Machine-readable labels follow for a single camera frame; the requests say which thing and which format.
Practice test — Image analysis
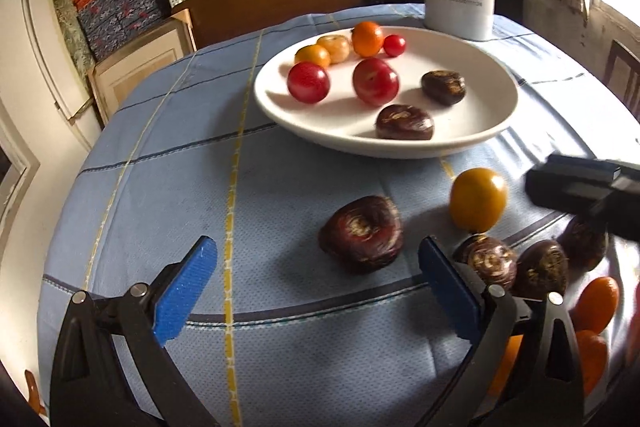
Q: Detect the white leaning frame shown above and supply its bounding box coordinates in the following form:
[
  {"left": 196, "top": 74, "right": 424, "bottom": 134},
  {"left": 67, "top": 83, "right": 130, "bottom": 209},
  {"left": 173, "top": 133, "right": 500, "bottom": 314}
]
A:
[{"left": 20, "top": 0, "right": 77, "bottom": 114}]

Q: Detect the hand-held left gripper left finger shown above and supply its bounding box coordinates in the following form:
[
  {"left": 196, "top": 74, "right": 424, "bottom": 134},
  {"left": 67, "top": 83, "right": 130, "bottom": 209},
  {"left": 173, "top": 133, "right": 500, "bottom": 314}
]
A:
[{"left": 50, "top": 235, "right": 219, "bottom": 427}]

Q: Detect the red cherry tomato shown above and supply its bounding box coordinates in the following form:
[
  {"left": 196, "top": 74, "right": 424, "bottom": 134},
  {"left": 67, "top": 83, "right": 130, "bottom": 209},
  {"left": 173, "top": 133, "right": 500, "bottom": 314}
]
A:
[
  {"left": 383, "top": 35, "right": 407, "bottom": 58},
  {"left": 287, "top": 61, "right": 331, "bottom": 104},
  {"left": 352, "top": 58, "right": 400, "bottom": 106}
]

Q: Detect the small orange tomato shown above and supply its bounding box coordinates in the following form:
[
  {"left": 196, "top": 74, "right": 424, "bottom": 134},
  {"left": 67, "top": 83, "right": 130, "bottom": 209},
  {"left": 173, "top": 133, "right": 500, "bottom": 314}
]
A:
[{"left": 294, "top": 45, "right": 331, "bottom": 68}]

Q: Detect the dark water chestnut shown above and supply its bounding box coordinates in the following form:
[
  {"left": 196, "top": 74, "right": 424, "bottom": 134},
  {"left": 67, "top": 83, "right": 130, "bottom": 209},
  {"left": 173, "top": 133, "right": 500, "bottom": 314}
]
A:
[
  {"left": 556, "top": 214, "right": 608, "bottom": 272},
  {"left": 515, "top": 239, "right": 570, "bottom": 300},
  {"left": 318, "top": 195, "right": 404, "bottom": 275},
  {"left": 375, "top": 104, "right": 435, "bottom": 141},
  {"left": 421, "top": 70, "right": 467, "bottom": 106},
  {"left": 452, "top": 234, "right": 518, "bottom": 293}
]

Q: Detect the green marbled slab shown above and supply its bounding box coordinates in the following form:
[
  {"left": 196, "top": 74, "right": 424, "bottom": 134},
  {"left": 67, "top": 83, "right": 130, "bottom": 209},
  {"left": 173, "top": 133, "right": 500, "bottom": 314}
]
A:
[{"left": 47, "top": 0, "right": 97, "bottom": 68}]

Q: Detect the blue checked tablecloth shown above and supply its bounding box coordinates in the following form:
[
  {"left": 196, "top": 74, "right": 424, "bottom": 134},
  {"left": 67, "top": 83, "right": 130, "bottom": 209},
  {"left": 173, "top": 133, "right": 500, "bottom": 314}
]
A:
[{"left": 37, "top": 2, "right": 640, "bottom": 427}]

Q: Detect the yellow tomato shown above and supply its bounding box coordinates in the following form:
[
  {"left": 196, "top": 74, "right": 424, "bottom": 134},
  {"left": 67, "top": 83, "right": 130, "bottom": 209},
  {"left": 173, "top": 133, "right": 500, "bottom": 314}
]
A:
[{"left": 449, "top": 167, "right": 509, "bottom": 232}]

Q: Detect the pale orange fruit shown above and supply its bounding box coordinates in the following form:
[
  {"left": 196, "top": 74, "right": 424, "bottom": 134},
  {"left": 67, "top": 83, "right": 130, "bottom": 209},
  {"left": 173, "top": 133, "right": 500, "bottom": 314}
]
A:
[{"left": 317, "top": 35, "right": 351, "bottom": 64}]

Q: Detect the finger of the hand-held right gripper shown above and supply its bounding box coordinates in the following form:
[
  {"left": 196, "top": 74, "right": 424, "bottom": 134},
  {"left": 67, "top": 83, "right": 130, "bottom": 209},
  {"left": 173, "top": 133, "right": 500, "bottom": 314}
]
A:
[
  {"left": 525, "top": 166, "right": 640, "bottom": 240},
  {"left": 546, "top": 153, "right": 640, "bottom": 182}
]

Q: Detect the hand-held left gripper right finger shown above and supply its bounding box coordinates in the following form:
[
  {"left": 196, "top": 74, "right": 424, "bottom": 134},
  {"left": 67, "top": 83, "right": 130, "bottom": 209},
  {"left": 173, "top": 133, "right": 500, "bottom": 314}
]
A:
[{"left": 419, "top": 235, "right": 586, "bottom": 427}]

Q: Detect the stack of blue patterned boxes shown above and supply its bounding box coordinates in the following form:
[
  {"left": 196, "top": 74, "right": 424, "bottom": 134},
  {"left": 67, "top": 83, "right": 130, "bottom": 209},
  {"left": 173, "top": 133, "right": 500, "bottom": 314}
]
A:
[{"left": 75, "top": 0, "right": 170, "bottom": 62}]

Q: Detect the dark wooden chair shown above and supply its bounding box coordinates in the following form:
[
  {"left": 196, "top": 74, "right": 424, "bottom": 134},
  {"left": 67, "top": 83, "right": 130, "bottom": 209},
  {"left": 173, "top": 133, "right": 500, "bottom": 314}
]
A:
[{"left": 602, "top": 39, "right": 640, "bottom": 108}]

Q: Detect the white framed window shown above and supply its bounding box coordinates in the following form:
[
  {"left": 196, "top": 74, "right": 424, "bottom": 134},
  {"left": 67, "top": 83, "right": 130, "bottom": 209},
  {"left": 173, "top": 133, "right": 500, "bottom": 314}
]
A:
[{"left": 0, "top": 102, "right": 42, "bottom": 233}]

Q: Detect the large orange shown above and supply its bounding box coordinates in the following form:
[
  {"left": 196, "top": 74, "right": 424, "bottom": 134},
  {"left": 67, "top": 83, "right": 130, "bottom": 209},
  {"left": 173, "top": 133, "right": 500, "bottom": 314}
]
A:
[{"left": 490, "top": 329, "right": 609, "bottom": 400}]

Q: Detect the white plate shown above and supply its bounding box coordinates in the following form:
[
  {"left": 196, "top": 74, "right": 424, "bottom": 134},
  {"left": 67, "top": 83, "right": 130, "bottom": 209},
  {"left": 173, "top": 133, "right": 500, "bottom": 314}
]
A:
[{"left": 253, "top": 26, "right": 518, "bottom": 159}]

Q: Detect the pale wooden picture frame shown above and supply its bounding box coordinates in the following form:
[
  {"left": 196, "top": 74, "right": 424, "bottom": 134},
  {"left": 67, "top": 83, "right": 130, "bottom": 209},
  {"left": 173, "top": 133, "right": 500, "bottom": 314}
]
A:
[{"left": 87, "top": 9, "right": 197, "bottom": 124}]

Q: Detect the small orange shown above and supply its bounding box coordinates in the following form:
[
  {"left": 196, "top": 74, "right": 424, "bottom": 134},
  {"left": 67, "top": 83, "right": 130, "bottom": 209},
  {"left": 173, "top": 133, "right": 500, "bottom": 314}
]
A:
[{"left": 570, "top": 276, "right": 621, "bottom": 335}]

